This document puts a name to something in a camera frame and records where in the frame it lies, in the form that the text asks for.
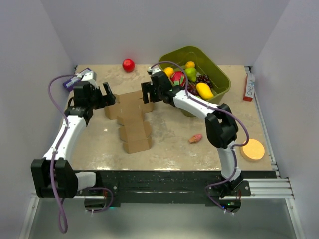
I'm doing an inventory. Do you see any pink dragon fruit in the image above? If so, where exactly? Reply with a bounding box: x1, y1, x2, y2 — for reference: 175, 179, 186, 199
170, 71, 186, 87

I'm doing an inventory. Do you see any green plastic tub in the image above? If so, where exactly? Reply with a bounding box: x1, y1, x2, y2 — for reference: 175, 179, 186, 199
159, 46, 231, 104

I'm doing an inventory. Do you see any red apple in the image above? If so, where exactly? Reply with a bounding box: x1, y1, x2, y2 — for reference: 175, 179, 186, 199
122, 58, 135, 72

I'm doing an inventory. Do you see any aluminium front rail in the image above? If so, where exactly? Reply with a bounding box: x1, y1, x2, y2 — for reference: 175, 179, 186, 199
31, 177, 295, 200

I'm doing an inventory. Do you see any yellow mango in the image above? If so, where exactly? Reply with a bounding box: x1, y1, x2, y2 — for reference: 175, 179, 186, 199
196, 82, 214, 100

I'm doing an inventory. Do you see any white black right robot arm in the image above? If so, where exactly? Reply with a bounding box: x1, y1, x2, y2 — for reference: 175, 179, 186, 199
141, 68, 250, 196

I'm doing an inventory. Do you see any purple rectangular box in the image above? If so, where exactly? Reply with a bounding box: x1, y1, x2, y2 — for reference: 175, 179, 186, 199
62, 68, 92, 92

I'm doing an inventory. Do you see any red grape bunch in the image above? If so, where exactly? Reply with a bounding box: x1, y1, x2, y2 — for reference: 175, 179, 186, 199
187, 82, 200, 96

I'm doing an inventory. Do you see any round yellow orange sponge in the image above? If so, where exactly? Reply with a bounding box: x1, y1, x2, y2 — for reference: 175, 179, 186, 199
240, 139, 265, 162

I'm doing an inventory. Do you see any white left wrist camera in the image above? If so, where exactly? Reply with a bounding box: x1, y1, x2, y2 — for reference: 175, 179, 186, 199
75, 70, 96, 84

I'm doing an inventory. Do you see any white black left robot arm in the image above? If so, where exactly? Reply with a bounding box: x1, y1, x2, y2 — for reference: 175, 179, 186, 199
31, 81, 116, 198

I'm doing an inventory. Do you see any red white toothpaste box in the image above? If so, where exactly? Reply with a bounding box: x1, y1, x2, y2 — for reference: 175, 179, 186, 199
243, 73, 255, 102

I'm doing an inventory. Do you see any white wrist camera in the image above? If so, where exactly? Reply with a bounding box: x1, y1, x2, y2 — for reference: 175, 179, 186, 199
147, 67, 162, 75
75, 70, 96, 84

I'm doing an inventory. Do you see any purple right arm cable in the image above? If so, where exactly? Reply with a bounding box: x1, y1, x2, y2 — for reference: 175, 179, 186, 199
149, 61, 250, 215

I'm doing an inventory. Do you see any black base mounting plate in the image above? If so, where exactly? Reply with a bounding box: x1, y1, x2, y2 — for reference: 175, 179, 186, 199
74, 170, 278, 208

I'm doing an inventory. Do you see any pink ice cream toy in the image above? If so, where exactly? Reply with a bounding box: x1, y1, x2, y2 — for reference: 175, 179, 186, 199
189, 134, 202, 144

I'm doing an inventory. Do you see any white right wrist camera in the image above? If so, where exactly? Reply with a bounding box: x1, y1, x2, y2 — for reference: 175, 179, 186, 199
147, 67, 162, 75

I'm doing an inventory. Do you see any dark purple grape bunch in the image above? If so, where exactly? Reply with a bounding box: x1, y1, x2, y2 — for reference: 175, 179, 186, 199
195, 74, 213, 88

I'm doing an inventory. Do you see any yellow orange fruit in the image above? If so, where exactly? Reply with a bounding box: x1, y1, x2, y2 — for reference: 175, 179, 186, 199
163, 67, 174, 78

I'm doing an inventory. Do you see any brown cardboard paper box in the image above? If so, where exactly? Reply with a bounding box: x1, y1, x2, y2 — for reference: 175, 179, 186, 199
104, 90, 154, 154

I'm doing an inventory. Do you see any green pear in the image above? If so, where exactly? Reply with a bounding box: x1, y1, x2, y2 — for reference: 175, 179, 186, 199
185, 67, 197, 83

